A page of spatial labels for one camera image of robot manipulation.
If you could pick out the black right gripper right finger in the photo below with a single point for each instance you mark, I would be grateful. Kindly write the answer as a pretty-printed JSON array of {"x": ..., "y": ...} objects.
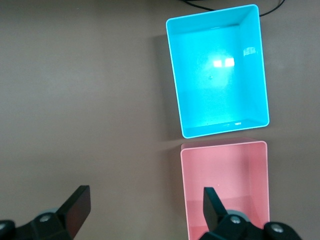
[{"x": 215, "y": 215}]

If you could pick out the blue plastic bin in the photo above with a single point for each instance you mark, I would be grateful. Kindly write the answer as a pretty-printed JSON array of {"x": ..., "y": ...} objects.
[{"x": 212, "y": 82}]

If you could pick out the pink plastic bin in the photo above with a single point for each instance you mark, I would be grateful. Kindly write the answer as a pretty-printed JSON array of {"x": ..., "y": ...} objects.
[{"x": 225, "y": 175}]

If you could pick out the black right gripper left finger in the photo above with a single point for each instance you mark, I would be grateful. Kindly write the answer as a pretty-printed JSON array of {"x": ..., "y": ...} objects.
[{"x": 72, "y": 212}]

